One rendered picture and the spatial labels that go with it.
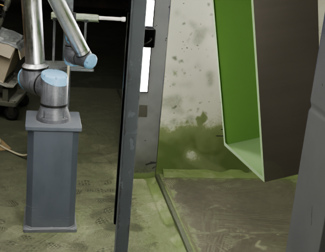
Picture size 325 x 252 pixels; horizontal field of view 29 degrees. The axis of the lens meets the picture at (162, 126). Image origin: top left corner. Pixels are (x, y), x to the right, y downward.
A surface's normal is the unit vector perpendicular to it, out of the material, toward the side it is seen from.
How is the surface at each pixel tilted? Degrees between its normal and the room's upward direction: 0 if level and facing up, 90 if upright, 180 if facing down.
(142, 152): 90
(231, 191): 0
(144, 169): 90
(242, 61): 90
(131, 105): 90
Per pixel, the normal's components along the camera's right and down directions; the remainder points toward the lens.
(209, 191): 0.08, -0.95
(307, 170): -0.98, -0.03
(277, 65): 0.28, 0.31
